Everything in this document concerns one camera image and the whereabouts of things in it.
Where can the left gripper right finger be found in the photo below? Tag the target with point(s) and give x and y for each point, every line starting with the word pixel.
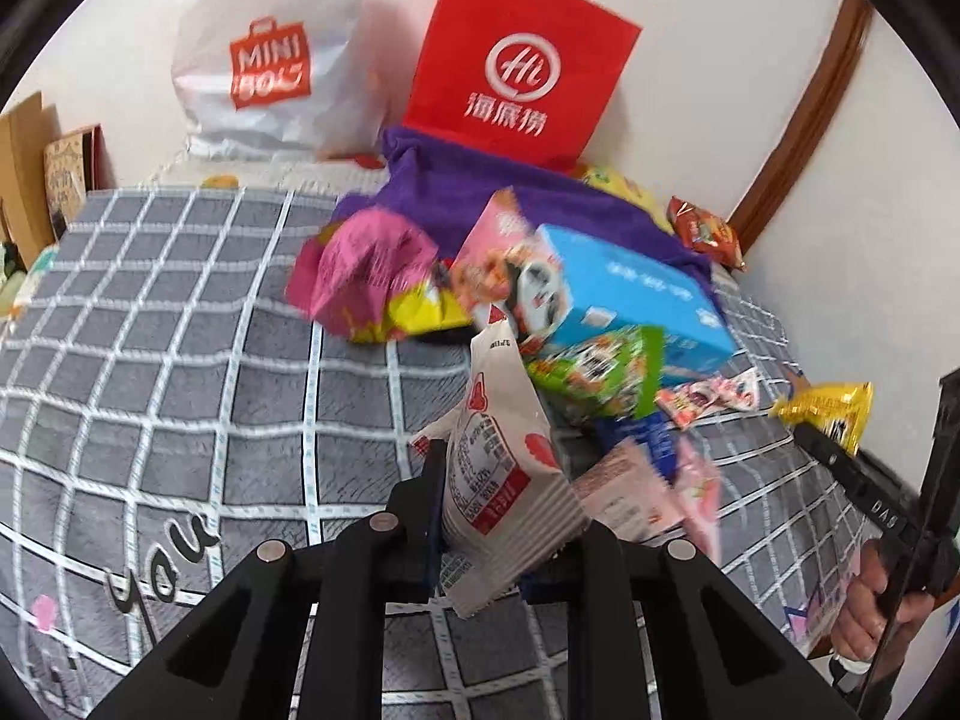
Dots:
pixel 636 614

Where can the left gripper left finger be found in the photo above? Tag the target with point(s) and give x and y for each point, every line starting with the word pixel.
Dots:
pixel 297 633

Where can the small yellow snack packet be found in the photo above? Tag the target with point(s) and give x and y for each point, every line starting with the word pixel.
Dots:
pixel 840 410

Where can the pink peach snack packet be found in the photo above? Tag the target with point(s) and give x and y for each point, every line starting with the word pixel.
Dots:
pixel 697 488

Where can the pink white candy packet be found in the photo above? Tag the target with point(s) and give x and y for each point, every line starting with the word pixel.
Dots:
pixel 685 404

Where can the white red snack bag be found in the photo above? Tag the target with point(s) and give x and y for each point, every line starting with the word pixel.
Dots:
pixel 507 504

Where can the green snack packet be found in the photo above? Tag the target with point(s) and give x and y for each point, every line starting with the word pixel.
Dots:
pixel 614 375

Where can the magenta yellow snack bag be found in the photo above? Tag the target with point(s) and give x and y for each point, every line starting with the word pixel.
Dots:
pixel 374 277

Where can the pink panda snack bag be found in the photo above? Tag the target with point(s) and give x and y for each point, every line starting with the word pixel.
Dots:
pixel 505 270

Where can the right hand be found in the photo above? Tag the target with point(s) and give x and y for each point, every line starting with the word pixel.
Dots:
pixel 858 628

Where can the pale pink snack packet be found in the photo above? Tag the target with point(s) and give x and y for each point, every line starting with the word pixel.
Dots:
pixel 625 493

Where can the blue snack packet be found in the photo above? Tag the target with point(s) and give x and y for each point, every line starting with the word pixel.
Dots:
pixel 654 432

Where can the orange chips bag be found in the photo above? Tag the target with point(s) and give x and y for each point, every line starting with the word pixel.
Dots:
pixel 706 234

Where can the blue tissue pack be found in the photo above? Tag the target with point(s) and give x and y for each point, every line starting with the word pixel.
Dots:
pixel 609 288

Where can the yellow chips bag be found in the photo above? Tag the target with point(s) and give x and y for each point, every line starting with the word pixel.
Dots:
pixel 614 182

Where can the cardboard boxes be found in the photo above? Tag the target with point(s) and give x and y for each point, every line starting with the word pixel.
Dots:
pixel 46 175

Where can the purple towel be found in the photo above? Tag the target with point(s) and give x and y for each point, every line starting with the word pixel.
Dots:
pixel 443 187

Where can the white Miniso plastic bag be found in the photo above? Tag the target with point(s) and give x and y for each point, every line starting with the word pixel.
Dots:
pixel 276 80

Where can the red Haidilao paper bag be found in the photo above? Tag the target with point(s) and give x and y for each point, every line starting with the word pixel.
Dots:
pixel 526 80

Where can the brown wooden door frame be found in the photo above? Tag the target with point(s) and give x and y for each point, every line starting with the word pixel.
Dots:
pixel 810 121

